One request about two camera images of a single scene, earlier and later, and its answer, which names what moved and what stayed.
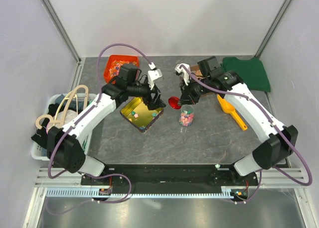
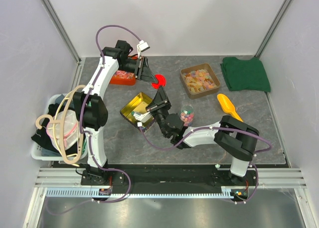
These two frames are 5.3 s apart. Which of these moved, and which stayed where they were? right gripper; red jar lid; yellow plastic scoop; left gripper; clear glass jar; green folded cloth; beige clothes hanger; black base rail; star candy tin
Moved: left gripper; right gripper; red jar lid
Stayed: yellow plastic scoop; green folded cloth; beige clothes hanger; star candy tin; black base rail; clear glass jar
